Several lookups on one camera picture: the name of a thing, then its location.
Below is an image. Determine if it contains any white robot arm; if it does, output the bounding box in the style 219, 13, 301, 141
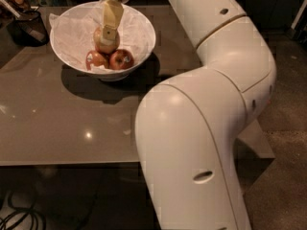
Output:
135, 0, 276, 230

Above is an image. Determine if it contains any black mesh basket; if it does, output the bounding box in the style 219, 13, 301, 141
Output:
8, 11, 49, 47

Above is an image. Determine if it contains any red apple left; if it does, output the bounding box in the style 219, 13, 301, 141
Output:
85, 50, 109, 70

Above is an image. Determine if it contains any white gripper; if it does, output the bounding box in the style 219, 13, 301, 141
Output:
101, 0, 129, 45

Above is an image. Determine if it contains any yellow-green top apple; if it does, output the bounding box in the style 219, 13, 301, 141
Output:
93, 27, 120, 54

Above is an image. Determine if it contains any white crumpled paper liner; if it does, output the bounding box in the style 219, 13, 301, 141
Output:
48, 0, 154, 75

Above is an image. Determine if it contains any red apple right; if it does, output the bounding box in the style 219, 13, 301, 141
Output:
109, 49, 134, 70

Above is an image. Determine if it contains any brown patterned item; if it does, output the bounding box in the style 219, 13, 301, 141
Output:
0, 0, 31, 26

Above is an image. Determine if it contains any black floor cable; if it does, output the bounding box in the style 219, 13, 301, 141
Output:
0, 183, 47, 230

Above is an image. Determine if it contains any white ceramic bowl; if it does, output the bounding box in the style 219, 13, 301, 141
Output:
49, 1, 157, 82

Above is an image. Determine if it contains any red apple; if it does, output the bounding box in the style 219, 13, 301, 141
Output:
109, 49, 134, 70
85, 50, 109, 70

